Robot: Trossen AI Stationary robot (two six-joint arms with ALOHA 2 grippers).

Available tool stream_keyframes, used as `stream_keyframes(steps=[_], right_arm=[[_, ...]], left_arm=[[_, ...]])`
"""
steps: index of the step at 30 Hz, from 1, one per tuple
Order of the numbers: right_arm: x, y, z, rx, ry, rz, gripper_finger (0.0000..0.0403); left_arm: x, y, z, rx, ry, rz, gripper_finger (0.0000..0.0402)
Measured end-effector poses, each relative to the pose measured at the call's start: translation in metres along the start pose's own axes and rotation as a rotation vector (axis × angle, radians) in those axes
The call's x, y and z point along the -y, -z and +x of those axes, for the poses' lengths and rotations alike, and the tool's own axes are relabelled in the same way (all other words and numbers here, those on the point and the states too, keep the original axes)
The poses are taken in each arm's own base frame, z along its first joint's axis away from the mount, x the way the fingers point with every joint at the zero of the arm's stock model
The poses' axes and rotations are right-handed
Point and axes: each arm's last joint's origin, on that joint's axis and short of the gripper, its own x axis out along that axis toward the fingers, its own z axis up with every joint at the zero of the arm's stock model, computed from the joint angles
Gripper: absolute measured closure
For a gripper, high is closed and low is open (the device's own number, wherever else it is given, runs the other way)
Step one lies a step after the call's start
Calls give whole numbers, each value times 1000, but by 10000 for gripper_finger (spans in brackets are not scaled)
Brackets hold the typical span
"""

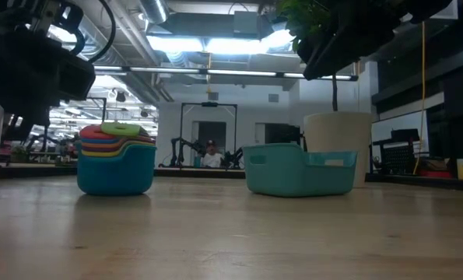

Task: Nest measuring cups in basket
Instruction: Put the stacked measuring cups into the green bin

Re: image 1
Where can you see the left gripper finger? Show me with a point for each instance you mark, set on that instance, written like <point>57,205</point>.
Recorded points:
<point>18,125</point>

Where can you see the small blue measuring cup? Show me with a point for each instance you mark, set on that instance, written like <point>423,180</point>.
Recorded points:
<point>95,141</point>

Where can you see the yellow measuring cup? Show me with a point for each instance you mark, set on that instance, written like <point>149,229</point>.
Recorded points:
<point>99,154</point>

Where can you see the green measuring cup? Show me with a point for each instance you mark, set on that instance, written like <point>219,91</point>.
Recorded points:
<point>120,129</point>

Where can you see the large light blue measuring cup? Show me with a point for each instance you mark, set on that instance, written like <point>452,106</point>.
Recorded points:
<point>116,175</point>

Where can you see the orange measuring cup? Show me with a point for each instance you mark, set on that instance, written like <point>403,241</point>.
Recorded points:
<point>145,138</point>

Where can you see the black background robot arm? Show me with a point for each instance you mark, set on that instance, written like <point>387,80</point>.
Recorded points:
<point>234,157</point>
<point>176,149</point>

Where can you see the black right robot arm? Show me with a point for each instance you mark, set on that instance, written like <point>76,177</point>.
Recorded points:
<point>355,43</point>

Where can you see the teal plastic basket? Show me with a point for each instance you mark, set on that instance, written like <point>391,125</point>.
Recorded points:
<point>293,175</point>

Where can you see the black gantry stand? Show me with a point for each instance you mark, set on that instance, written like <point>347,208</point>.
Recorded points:
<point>209,104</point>

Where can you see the person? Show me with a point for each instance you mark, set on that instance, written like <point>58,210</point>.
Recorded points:
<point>212,159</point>

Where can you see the grey ceiling air unit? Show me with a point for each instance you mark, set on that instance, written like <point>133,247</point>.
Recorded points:
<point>235,23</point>

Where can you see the long ceiling light bar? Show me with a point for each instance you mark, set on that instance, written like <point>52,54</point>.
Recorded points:
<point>246,72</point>

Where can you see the leafy green plant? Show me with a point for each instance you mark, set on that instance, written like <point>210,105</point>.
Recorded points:
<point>293,15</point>

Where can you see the large white plant pot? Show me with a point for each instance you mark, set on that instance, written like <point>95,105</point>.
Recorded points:
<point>338,132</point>

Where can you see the red tray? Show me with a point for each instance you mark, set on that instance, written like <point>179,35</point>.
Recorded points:
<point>433,173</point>

